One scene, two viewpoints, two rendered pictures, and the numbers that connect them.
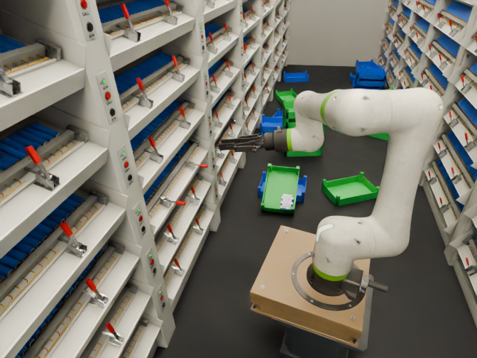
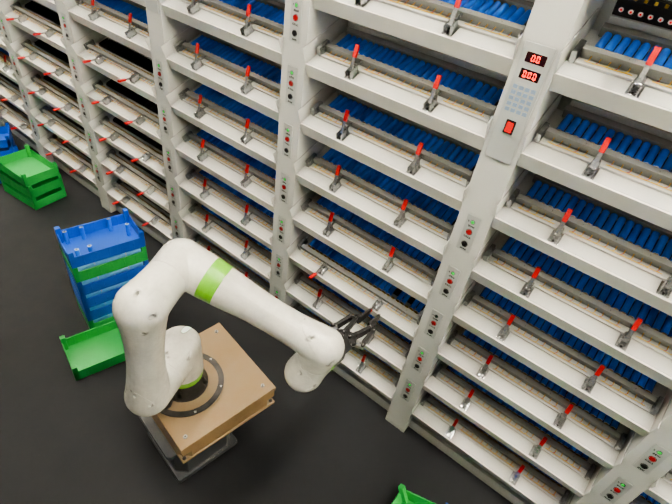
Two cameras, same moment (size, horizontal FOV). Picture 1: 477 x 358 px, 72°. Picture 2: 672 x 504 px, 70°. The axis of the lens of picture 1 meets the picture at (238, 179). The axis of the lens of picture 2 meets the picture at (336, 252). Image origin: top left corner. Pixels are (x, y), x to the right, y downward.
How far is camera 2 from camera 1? 1.85 m
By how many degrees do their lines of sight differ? 80
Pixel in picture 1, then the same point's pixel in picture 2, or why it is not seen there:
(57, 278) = (232, 177)
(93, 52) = (288, 110)
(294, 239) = (247, 386)
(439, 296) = not seen: outside the picture
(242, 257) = (328, 426)
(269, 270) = (228, 345)
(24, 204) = (234, 134)
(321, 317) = not seen: hidden behind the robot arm
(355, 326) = not seen: hidden behind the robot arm
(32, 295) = (226, 169)
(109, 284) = (255, 227)
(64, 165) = (261, 145)
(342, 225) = (175, 337)
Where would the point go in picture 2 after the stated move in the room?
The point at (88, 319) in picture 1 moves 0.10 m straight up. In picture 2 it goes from (237, 216) to (237, 197)
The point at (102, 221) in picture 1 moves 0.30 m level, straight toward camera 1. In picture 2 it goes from (265, 194) to (187, 190)
